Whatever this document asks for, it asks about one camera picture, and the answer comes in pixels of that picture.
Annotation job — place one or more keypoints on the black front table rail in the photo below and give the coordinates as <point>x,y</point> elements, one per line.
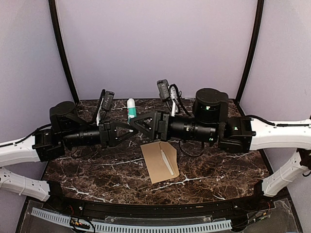
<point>92,209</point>

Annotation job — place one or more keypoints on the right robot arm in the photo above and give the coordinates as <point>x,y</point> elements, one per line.
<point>210,123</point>

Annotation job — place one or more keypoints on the white green glue stick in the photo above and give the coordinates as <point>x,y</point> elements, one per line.
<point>131,109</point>

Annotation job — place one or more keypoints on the black corner post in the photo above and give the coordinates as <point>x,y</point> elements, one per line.
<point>61,50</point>
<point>251,50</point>

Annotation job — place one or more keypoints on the white slotted cable duct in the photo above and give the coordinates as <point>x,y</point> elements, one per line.
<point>134,225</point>

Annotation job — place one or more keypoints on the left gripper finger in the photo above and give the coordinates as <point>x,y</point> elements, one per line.
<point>117,139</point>
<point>121,128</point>

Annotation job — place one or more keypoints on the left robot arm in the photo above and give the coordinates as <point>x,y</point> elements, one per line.
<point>65,132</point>

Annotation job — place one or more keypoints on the left black corner post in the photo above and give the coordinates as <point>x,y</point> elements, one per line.
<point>61,50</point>

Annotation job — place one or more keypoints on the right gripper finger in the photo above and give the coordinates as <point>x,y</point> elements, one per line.
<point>144,121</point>
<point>147,131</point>

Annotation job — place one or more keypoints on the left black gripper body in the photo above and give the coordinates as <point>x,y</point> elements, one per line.
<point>105,135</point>

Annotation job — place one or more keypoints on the brown paper envelope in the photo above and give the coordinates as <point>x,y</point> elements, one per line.
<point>157,169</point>

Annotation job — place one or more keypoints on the right black corner post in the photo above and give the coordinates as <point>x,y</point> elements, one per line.
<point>251,50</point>

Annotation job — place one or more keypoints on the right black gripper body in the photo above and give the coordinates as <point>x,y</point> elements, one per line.
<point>163,134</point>

